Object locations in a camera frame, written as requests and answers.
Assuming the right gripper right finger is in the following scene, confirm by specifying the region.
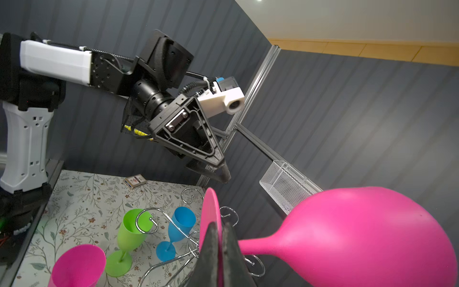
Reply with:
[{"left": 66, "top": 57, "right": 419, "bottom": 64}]
[{"left": 222, "top": 223, "right": 256, "bottom": 287}]

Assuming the small card on mat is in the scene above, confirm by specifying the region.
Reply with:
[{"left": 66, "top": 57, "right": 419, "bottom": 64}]
[{"left": 124, "top": 174, "right": 148, "bottom": 190}]

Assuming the green wine glass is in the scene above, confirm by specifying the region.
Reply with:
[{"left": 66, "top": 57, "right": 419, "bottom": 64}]
[{"left": 105, "top": 209, "right": 154, "bottom": 277}]

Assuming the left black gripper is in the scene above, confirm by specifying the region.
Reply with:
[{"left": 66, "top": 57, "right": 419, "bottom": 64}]
[{"left": 121, "top": 80, "right": 231, "bottom": 184}]

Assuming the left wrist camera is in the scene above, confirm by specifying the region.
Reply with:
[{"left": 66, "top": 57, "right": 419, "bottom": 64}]
[{"left": 198, "top": 77, "right": 245, "bottom": 118}]

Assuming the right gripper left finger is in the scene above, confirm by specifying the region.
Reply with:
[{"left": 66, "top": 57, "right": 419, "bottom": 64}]
[{"left": 186, "top": 222, "right": 219, "bottom": 287}]

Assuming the chrome wine glass rack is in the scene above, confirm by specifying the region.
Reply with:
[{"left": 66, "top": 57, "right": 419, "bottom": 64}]
[{"left": 135, "top": 188, "right": 266, "bottom": 287}]

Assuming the white mesh wall basket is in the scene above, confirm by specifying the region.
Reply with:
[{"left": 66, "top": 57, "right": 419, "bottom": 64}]
[{"left": 259, "top": 160, "right": 323, "bottom": 215}]

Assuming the floral table mat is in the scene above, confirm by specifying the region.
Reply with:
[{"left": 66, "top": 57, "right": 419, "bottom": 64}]
[{"left": 13, "top": 171, "right": 202, "bottom": 287}]

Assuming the blue wine glass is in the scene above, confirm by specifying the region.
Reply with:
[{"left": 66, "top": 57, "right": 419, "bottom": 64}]
[{"left": 156, "top": 206, "right": 196, "bottom": 262}]

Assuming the pink wine glass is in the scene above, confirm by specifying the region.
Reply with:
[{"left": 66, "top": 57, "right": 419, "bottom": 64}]
[
  {"left": 48, "top": 244, "right": 106, "bottom": 287},
  {"left": 199, "top": 187, "right": 459, "bottom": 287}
]

